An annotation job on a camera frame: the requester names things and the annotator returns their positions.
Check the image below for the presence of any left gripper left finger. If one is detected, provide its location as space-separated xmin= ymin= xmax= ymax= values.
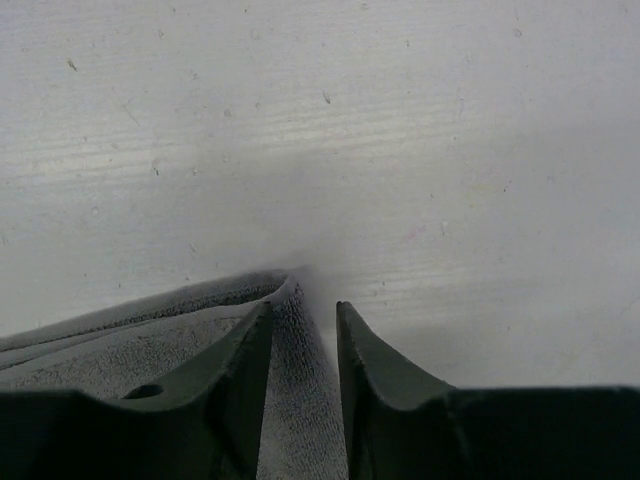
xmin=1 ymin=303 xmax=273 ymax=479

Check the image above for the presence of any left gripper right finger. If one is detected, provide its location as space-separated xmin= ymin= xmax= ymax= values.
xmin=336 ymin=302 xmax=639 ymax=479

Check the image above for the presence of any grey towel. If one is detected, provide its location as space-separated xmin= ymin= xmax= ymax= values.
xmin=1 ymin=270 xmax=347 ymax=479

